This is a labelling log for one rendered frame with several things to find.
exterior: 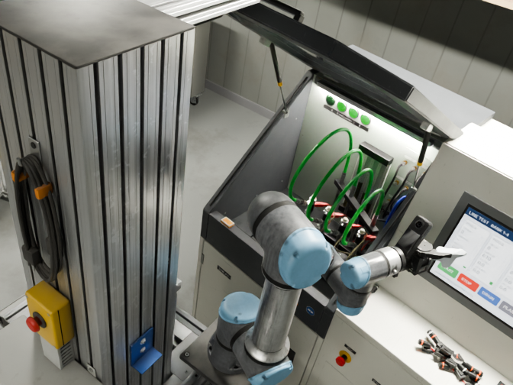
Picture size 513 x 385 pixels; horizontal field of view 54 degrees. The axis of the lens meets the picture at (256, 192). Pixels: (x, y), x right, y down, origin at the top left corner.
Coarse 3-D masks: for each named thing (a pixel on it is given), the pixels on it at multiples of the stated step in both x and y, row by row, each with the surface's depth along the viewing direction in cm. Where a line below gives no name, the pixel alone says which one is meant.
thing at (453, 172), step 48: (480, 144) 166; (432, 192) 170; (480, 192) 160; (432, 240) 173; (384, 288) 188; (432, 288) 176; (336, 336) 183; (480, 336) 168; (336, 384) 194; (384, 384) 175
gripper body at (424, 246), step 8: (424, 240) 138; (424, 248) 135; (400, 256) 131; (416, 256) 135; (424, 256) 134; (408, 264) 137; (416, 264) 136; (424, 264) 138; (408, 272) 138; (416, 272) 137
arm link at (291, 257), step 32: (256, 224) 107; (288, 224) 102; (288, 256) 99; (320, 256) 101; (288, 288) 106; (256, 320) 120; (288, 320) 116; (256, 352) 124; (288, 352) 126; (256, 384) 125
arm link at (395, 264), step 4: (384, 248) 133; (388, 248) 132; (392, 248) 132; (384, 252) 131; (388, 252) 131; (392, 252) 131; (396, 252) 131; (388, 256) 130; (392, 256) 130; (396, 256) 131; (392, 260) 130; (396, 260) 130; (400, 260) 131; (392, 264) 129; (396, 264) 130; (400, 264) 131; (392, 268) 130; (396, 268) 131; (400, 268) 131; (392, 272) 130; (396, 272) 130
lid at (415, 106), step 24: (264, 0) 121; (264, 24) 116; (288, 24) 113; (288, 48) 185; (312, 48) 110; (336, 48) 107; (336, 72) 182; (360, 72) 110; (384, 72) 111; (384, 96) 171; (408, 96) 114; (432, 120) 136
